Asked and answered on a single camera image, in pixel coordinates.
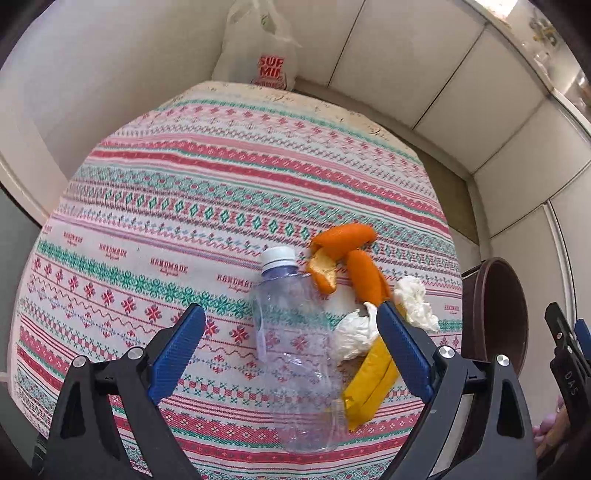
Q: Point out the patterned woven tablecloth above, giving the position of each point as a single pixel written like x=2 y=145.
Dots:
x=161 y=184

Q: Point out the white plastic shopping bag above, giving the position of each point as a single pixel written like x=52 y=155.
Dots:
x=244 y=55

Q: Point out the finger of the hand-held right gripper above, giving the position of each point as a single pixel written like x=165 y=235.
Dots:
x=561 y=334
x=584 y=339

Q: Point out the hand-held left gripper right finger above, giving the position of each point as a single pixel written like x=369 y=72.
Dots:
x=406 y=355

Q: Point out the person's right hand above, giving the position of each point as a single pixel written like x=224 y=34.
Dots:
x=551 y=427

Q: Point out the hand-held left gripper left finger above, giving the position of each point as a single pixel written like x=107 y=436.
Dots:
x=178 y=350

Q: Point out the brown plastic trash bin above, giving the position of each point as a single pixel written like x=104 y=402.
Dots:
x=503 y=314

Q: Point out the white tissue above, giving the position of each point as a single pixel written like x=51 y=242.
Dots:
x=415 y=300
x=353 y=334

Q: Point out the orange peel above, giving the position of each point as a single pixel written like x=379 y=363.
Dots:
x=367 y=277
x=339 y=237

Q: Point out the white kitchen countertop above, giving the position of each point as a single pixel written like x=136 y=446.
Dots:
x=517 y=23

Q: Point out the white cabinet door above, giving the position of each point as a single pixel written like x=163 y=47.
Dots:
x=480 y=101
x=535 y=170
x=406 y=60
x=323 y=41

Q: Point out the clear plastic bottle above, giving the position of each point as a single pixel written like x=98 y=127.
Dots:
x=295 y=346

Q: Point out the yellow snack packet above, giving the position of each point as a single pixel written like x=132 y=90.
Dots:
x=371 y=387

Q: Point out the white cabinet drawer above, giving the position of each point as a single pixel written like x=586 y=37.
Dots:
x=577 y=249
x=531 y=258

